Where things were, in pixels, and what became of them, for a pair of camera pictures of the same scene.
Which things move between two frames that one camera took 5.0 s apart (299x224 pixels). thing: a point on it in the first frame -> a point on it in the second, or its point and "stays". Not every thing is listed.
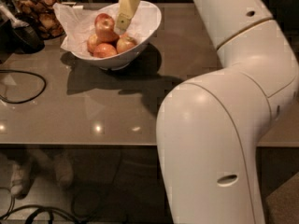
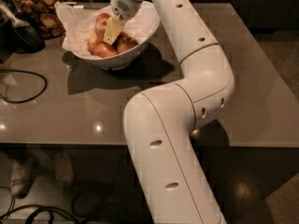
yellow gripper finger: [128, 2] -> [114, 28]
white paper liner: [77, 23] stays
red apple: [105, 24] stays
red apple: [123, 35] stays
